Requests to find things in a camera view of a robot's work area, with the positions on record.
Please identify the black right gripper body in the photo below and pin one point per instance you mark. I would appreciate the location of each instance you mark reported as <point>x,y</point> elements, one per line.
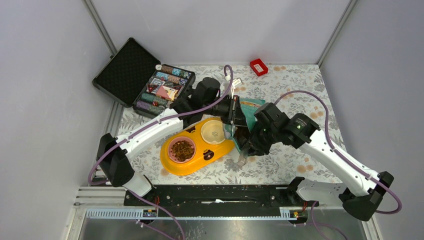
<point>262,138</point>

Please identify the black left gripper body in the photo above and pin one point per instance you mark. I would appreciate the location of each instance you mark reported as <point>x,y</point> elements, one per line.
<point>224,109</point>

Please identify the green dog food bag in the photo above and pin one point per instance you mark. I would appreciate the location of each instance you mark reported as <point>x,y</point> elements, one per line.
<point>240,135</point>

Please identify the clear plastic scoop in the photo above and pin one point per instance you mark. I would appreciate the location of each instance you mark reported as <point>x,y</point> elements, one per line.
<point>242,159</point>

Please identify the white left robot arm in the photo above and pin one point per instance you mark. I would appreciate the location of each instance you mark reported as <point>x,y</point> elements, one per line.
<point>115,153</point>

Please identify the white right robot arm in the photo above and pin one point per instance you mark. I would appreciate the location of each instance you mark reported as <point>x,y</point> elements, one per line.
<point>361,189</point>

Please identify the yellow double pet bowl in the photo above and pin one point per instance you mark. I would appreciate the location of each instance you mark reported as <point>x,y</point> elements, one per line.
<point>195,147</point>

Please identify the floral table mat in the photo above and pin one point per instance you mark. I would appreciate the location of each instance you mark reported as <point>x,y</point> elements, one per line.
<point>296,89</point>

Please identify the small red box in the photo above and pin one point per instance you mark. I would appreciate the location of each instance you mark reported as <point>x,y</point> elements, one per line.
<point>258,67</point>

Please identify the black poker chip case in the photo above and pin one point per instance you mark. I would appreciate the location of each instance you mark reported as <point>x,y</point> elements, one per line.
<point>138,80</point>

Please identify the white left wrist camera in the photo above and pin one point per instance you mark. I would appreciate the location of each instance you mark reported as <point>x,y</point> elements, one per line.
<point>229,88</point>

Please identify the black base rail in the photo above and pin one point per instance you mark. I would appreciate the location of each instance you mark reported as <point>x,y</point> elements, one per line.
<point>252,201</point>

